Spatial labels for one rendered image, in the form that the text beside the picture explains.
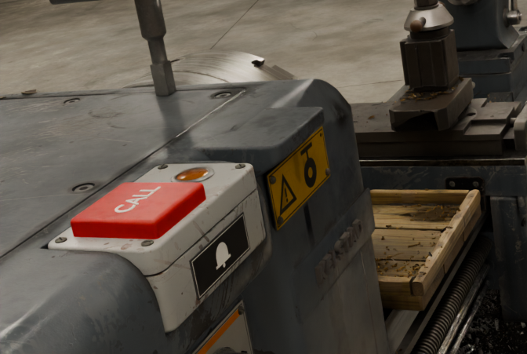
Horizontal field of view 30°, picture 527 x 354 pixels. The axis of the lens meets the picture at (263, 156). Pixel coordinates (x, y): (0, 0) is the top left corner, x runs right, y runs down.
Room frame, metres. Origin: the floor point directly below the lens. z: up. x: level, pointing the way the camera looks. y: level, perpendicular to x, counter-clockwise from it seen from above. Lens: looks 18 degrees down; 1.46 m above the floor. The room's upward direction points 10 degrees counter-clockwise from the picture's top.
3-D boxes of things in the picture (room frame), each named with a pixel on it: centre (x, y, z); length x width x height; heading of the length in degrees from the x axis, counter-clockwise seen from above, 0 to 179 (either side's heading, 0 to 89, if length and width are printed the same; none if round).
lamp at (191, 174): (0.61, 0.05, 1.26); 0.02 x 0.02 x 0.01
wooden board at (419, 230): (1.31, -0.08, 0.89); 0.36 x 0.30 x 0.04; 61
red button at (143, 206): (0.55, 0.08, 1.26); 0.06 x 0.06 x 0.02; 61
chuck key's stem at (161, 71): (0.85, 0.07, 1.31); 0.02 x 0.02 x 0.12
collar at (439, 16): (1.55, -0.30, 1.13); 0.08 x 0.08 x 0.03
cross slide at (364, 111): (1.58, -0.24, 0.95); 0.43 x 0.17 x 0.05; 61
